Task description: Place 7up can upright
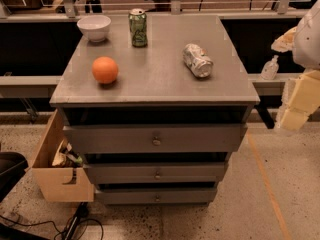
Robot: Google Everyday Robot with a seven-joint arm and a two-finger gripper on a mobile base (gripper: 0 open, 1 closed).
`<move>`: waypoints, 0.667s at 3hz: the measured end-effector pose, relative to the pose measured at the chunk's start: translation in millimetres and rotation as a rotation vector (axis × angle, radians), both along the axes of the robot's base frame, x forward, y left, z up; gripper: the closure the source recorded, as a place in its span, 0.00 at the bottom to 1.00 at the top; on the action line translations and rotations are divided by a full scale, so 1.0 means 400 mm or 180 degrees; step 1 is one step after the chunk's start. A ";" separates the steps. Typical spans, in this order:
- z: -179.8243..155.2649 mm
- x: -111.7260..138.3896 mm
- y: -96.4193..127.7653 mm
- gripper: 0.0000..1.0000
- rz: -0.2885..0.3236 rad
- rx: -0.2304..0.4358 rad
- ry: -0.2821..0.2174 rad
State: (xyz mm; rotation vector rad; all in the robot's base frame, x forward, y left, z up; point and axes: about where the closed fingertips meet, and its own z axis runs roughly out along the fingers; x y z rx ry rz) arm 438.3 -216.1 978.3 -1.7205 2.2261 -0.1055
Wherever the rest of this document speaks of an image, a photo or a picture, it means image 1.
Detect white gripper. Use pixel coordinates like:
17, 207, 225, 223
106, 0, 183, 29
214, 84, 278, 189
271, 0, 320, 131

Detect silver 7up can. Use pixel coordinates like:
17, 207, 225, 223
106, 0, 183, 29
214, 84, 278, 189
182, 43, 213, 78

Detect green soda can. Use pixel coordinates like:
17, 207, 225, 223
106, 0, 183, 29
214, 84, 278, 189
128, 8, 148, 47

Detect clear sanitizer pump bottle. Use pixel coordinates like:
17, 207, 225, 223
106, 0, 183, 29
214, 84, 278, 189
261, 55, 279, 80

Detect grey drawer cabinet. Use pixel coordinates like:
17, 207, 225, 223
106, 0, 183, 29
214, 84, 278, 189
50, 14, 259, 192

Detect orange ball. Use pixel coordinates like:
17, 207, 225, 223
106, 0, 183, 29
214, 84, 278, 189
92, 57, 119, 84

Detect white ceramic bowl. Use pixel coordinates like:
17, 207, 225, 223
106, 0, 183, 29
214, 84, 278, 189
77, 15, 111, 42

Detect middle grey drawer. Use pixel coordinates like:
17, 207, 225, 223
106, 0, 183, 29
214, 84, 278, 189
84, 162, 226, 185

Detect grey drawer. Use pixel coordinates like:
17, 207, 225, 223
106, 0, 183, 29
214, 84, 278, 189
84, 162, 226, 185
63, 124, 247, 154
95, 188, 217, 205

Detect bottom grey drawer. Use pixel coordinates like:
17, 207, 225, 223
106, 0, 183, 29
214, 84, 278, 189
95, 188, 217, 205

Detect top grey drawer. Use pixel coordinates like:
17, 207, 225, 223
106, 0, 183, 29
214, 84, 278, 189
63, 124, 247, 154

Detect items inside wooden crate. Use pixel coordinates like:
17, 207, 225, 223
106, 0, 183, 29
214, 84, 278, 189
52, 139, 83, 168

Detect wooden crate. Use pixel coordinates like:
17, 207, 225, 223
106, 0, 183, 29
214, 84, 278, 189
31, 111, 94, 202

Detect black chair seat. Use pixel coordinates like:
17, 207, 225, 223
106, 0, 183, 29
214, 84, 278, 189
0, 152, 28, 202

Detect black floor cable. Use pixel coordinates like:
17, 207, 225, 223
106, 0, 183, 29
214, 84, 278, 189
0, 202, 105, 240

